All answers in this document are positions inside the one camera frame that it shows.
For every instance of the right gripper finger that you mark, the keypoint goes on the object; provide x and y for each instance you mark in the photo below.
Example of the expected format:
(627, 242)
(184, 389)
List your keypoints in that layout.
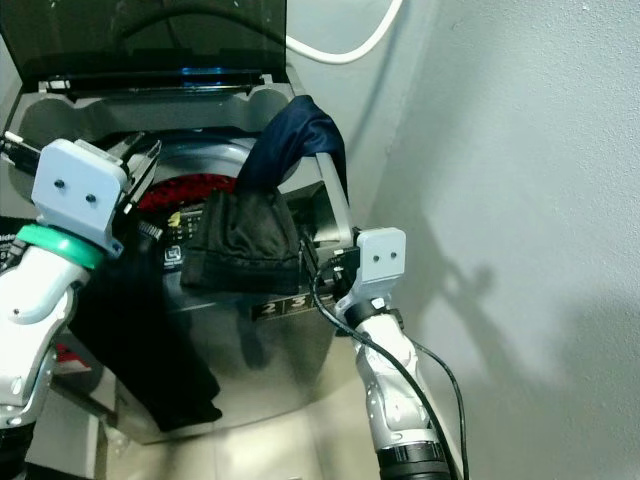
(311, 268)

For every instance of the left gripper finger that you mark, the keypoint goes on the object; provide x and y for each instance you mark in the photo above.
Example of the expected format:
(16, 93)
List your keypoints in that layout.
(145, 175)
(123, 148)

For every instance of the black mesh shorts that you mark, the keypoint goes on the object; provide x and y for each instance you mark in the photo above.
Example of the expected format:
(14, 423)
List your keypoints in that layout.
(245, 240)

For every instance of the long black garment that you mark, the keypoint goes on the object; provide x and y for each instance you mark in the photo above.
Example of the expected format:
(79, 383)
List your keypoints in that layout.
(150, 350)

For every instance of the grey top-load washing machine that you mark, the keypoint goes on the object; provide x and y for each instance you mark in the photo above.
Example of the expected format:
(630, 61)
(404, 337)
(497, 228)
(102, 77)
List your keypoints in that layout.
(260, 370)

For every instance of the dark tinted washer lid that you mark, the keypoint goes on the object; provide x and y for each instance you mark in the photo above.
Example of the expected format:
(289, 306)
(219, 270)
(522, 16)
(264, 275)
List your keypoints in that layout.
(140, 40)

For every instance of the navy blue garment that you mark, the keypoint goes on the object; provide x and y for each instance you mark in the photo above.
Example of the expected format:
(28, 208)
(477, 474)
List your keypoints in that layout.
(305, 130)

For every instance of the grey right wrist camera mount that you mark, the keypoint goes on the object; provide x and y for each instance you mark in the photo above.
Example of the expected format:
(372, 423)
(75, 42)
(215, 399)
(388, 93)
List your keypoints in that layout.
(380, 260)

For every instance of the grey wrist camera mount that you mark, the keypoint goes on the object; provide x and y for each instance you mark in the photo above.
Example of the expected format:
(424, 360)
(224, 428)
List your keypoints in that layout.
(380, 260)
(75, 190)

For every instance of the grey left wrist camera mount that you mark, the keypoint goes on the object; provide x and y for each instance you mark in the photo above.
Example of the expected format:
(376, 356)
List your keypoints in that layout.
(75, 190)

